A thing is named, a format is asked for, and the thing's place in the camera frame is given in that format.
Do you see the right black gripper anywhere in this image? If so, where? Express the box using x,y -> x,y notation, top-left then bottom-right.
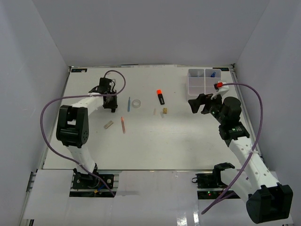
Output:
188,91 -> 227,125

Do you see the orange black highlighter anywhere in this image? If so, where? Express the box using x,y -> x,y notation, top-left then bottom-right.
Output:
156,89 -> 165,105

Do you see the orange pen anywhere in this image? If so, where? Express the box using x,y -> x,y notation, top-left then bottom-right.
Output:
121,117 -> 126,134

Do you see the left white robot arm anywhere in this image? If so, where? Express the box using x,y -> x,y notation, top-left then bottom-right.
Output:
56,78 -> 118,188

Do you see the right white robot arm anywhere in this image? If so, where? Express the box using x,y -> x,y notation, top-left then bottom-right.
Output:
188,94 -> 293,224

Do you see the white compartment organizer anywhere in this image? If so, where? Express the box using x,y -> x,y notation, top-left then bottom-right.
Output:
187,68 -> 222,99

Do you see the light blue pen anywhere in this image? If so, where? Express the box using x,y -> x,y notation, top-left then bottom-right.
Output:
127,97 -> 131,113

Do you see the clear tape roll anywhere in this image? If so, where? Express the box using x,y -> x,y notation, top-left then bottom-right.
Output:
132,99 -> 141,108

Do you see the blue corner label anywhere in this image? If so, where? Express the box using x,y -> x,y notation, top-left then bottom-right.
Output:
71,68 -> 87,73

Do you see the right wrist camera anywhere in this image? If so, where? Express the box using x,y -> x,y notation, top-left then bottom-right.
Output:
211,82 -> 229,99

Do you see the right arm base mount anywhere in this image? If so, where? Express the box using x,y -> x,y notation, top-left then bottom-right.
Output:
191,172 -> 227,201

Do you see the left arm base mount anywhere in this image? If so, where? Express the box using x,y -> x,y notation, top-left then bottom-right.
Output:
69,173 -> 116,198

